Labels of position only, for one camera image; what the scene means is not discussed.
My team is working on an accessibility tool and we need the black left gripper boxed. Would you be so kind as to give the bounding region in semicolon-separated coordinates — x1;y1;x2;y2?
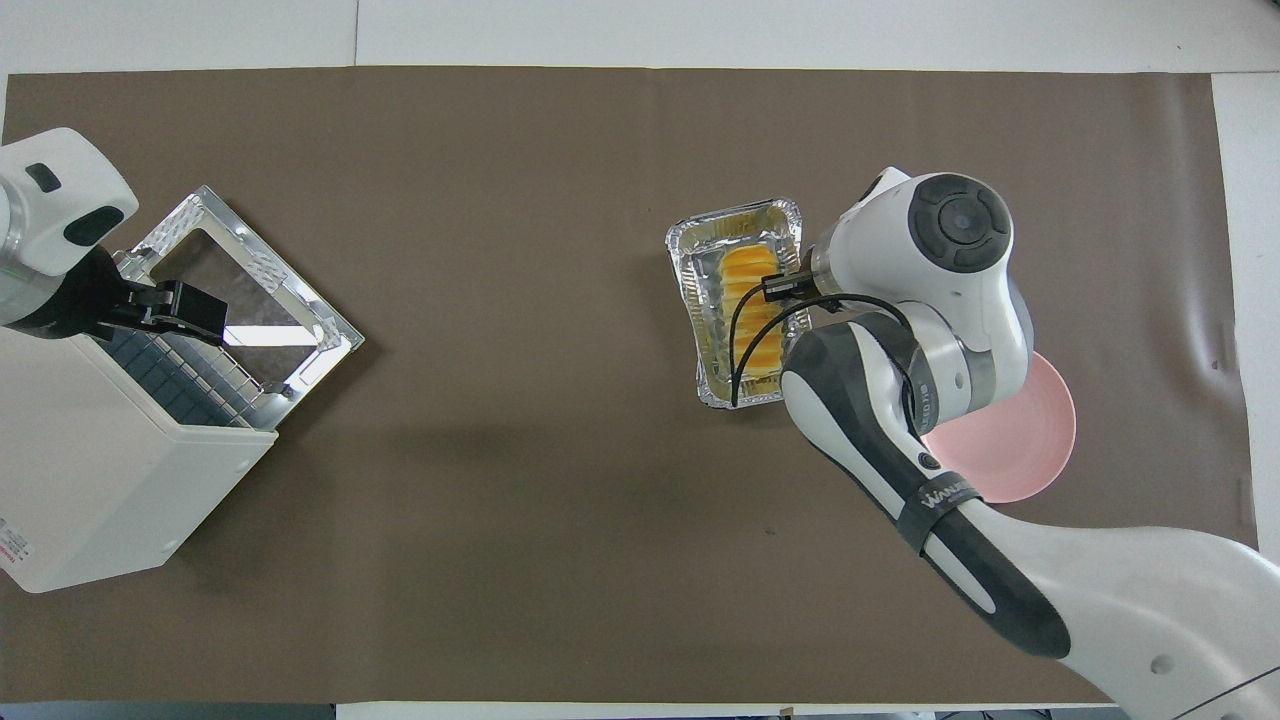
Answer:
15;245;227;346

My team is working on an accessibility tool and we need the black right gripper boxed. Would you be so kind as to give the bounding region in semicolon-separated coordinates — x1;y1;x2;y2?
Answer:
762;268;819;305

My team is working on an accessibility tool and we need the yellow sliced bread loaf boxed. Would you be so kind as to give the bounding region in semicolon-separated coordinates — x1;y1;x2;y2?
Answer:
722;243;787;387

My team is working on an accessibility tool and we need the aluminium foil baking tray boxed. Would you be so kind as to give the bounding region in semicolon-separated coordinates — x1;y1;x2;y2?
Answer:
665;197;806;411

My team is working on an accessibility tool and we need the silver glass oven door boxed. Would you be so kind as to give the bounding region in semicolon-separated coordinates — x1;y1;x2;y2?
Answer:
120;185;366;426

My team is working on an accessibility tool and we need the cream white toaster oven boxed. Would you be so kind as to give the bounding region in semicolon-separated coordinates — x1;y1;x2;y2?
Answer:
0;300;279;594

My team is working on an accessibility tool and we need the brown paper table mat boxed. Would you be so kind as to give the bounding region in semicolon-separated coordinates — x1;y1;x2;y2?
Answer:
0;66;1276;704

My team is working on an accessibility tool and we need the pink round plate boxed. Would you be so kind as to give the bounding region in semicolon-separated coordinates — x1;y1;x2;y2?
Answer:
918;350;1078;504

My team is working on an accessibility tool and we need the metal oven wire rack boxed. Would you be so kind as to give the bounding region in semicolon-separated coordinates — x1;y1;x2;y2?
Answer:
95;320;283;429

